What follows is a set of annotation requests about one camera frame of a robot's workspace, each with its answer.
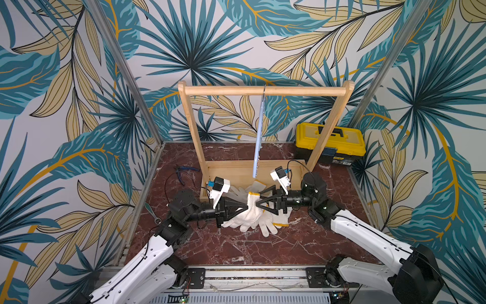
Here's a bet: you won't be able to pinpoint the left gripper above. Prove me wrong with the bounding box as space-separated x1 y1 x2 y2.
184 196 248 229

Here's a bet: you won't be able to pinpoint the white glove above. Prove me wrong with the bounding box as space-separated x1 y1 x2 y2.
245 180 267 195
226 186 249 204
221 192 263 233
258 210 291 238

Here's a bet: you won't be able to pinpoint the light blue clip hanger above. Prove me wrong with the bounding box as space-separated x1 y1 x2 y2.
252 86 266 179

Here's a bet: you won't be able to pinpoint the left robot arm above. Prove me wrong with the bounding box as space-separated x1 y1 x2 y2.
72 190 256 303

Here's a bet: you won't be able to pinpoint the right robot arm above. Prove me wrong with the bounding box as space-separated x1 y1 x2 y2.
256 167 444 303

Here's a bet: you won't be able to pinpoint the white glove back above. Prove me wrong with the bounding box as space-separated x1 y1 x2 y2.
245 180 267 195

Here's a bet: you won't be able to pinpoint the white glove bottom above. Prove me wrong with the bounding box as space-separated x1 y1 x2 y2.
258 210 291 238

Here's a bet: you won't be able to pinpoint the wooden hanging rack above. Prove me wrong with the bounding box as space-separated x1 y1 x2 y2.
177 81 355 187

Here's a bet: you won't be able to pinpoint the teal wrench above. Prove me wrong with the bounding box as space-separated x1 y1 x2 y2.
144 203 161 225

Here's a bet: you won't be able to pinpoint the yellow black toolbox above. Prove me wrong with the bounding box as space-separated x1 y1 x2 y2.
295 122 366 167

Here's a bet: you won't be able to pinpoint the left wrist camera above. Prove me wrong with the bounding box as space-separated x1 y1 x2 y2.
208 177 230 209

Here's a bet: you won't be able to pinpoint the blue handled pliers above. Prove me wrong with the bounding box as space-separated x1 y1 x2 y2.
175 165 201 186

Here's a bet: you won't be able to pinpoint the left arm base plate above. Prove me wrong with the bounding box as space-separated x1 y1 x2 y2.
151 267 206 290

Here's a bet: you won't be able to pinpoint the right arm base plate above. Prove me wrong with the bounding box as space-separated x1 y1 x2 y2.
305 267 359 288

